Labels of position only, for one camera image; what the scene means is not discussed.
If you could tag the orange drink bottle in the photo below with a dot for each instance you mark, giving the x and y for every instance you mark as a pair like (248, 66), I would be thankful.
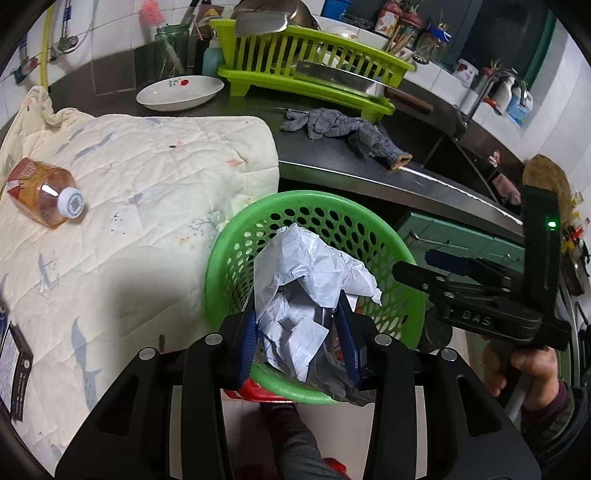
(44, 194)

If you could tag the decorated jar with plant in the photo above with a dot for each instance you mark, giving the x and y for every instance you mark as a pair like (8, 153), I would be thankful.
(410, 21)
(438, 39)
(388, 18)

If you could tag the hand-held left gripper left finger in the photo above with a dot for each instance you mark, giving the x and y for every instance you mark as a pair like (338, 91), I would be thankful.
(247, 346)

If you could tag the white printed mug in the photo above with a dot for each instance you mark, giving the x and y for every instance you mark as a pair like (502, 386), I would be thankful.
(466, 71)

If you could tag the blue lidded container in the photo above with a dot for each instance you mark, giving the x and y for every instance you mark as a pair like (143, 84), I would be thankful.
(341, 8)

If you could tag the green plastic basket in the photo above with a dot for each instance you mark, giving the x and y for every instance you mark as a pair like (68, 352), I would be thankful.
(323, 217)

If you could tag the pink brush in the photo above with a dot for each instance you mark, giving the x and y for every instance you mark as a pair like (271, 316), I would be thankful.
(152, 11)

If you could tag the metal faucet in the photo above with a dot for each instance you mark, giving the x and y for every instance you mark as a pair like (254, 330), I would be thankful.
(480, 92)

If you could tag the small black box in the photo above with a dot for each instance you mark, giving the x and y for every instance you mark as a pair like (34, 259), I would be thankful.
(14, 369)

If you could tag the cream quilted blanket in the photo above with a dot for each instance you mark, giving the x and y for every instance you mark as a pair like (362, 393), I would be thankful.
(138, 258)

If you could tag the green dish rack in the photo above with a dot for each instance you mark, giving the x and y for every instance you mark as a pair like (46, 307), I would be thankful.
(286, 57)

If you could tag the grey rag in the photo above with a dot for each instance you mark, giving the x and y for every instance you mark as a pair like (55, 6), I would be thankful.
(341, 127)

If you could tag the white shallow dish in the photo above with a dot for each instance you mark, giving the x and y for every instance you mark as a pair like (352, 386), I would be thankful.
(180, 92)

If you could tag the grey crumpled wrapper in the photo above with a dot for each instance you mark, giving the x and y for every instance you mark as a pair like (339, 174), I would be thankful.
(344, 383)

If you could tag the teal dish soap bottle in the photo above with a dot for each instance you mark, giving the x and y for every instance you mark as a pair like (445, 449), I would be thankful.
(213, 60)

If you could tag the white paper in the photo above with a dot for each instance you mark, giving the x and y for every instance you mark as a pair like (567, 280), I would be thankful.
(300, 295)

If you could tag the green cabinet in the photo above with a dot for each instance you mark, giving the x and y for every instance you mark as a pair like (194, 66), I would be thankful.
(452, 235)

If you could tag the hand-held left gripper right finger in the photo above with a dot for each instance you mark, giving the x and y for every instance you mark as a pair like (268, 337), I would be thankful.
(348, 341)

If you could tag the person's leg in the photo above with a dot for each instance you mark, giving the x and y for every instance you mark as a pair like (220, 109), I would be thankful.
(295, 443)

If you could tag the metal sink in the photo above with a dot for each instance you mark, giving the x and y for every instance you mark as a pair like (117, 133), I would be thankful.
(461, 161)

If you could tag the person's right forearm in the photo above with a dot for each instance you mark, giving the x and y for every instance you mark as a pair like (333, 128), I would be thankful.
(554, 424)

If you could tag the metal bowl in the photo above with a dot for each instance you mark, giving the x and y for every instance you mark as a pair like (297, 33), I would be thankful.
(286, 11)

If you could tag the green glass jar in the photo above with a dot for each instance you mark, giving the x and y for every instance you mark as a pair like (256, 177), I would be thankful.
(171, 50)

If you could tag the person's right hand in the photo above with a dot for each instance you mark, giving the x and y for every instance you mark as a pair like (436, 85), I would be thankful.
(538, 369)

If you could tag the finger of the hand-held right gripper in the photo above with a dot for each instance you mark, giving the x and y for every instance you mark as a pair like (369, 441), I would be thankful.
(457, 263)
(475, 316)

